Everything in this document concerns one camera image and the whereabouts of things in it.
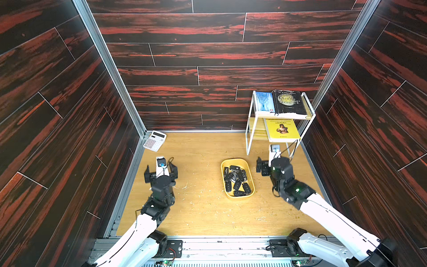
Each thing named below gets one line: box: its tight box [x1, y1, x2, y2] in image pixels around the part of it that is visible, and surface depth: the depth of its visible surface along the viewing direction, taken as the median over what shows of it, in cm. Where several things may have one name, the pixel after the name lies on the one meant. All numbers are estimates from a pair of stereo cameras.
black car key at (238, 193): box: [234, 189, 247, 197], surface depth 92 cm
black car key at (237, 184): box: [233, 179, 242, 191], surface depth 95 cm
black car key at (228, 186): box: [225, 180, 232, 192], surface depth 93 cm
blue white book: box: [255, 91, 276, 113], surface depth 89 cm
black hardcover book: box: [271, 89, 307, 116], surface depth 88 cm
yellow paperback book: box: [263, 118, 301, 143], surface depth 98 cm
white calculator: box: [142, 130, 167, 153], surface depth 117 cm
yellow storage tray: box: [220, 158, 256, 200], surface depth 97 cm
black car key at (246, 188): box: [242, 182, 252, 194], surface depth 93 cm
